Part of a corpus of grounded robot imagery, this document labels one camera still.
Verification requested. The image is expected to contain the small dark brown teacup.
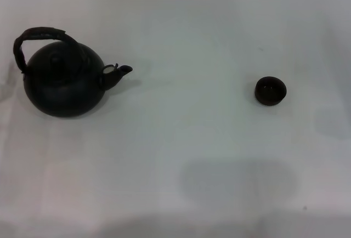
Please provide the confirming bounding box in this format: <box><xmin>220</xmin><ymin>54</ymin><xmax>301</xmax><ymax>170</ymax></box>
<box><xmin>254</xmin><ymin>76</ymin><xmax>288</xmax><ymax>107</ymax></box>

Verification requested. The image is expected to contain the black round teapot with handle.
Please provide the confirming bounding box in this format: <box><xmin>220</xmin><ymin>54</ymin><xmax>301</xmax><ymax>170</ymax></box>
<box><xmin>13</xmin><ymin>26</ymin><xmax>134</xmax><ymax>118</ymax></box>

